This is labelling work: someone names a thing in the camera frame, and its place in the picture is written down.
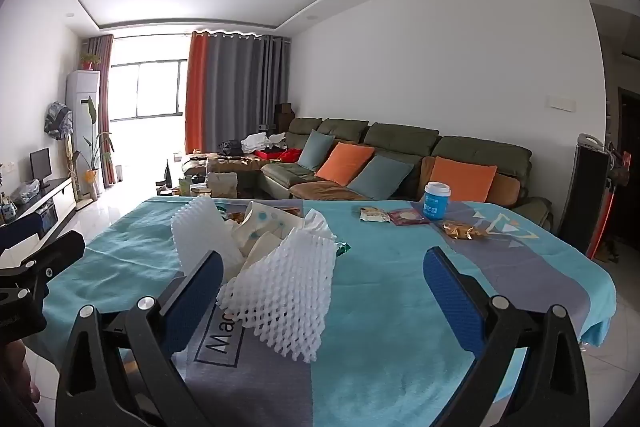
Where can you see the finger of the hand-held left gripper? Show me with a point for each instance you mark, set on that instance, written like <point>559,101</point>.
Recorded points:
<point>55,257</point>
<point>20,229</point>

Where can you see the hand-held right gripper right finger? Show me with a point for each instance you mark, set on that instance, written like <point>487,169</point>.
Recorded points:
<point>450,299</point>

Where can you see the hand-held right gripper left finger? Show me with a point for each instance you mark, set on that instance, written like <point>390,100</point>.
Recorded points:
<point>196,302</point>

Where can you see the white foam net sleeve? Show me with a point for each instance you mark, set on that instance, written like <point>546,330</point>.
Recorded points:
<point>285,297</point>
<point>200,232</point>

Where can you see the person's left hand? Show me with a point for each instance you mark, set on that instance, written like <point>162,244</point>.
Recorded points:
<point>15,382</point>

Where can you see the crumpled plastic bag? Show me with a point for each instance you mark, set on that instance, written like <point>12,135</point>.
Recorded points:
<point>25,193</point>

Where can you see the white and black TV cabinet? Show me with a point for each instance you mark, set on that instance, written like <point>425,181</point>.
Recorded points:
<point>55,197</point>

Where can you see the black monitor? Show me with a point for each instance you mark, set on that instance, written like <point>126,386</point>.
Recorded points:
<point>40,164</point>

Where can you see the gold snack packet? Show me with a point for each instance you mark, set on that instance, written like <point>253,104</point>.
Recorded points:
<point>462,230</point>

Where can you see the red snack packet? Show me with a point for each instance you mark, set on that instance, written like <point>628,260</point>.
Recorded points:
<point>407,217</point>

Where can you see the blue cup with white lid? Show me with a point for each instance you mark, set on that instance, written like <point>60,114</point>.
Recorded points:
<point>436,204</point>

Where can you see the large-leaf potted plant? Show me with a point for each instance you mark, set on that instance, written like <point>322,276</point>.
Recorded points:
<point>95,147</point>

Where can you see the white snack packet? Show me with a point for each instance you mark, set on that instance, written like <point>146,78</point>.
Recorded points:
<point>374,215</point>

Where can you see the standing fan with patterned cover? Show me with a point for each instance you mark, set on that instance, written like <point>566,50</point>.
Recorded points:
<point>57,122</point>

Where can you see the black coffee table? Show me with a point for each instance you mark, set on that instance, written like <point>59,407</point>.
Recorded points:
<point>192,184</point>

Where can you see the small green wrapper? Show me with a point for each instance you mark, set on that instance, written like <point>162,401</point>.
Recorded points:
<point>343,248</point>

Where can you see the kraft paper bag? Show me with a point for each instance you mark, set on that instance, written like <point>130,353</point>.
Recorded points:
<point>222,184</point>

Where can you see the orange cushion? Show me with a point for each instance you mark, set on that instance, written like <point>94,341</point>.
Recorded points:
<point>462,177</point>
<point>345,162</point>

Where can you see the brown patterned throw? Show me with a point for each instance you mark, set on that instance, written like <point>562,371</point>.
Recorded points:
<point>225,164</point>

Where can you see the blue-grey cushion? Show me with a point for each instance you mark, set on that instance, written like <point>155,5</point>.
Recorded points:
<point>380,177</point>
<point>316,149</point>

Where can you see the crumpled white tissue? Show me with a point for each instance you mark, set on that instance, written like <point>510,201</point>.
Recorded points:
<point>316,223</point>

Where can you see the striped red-grey curtain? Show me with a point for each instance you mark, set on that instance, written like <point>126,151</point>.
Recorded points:
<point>104,107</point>

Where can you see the white standing air conditioner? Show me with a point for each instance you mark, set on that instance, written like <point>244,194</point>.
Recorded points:
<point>80,87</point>

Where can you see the black bag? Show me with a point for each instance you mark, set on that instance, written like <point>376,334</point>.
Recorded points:
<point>230,147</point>

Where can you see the brown sofa seat mat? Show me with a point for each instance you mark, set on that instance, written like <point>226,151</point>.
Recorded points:
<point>325,191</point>

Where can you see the green sofa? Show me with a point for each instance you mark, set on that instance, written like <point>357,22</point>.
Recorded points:
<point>400,137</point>

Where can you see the red cloth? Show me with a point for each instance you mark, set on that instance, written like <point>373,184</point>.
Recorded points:
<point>282,155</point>

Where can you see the white clothes pile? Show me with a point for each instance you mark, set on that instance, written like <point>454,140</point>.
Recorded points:
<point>262,142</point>

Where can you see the small potted plant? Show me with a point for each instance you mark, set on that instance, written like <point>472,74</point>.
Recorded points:
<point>89,61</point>

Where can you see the window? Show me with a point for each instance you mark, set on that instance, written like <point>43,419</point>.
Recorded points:
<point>150,89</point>

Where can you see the brown cardboard boxes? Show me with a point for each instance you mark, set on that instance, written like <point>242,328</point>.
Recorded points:
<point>284,117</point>

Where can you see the orange and grey curtain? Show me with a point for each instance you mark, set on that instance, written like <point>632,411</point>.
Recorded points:
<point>235,92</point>

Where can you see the dark wooden door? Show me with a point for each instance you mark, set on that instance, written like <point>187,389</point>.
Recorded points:
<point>627,167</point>

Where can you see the red upright frame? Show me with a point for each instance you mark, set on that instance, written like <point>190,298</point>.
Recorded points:
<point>600,217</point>

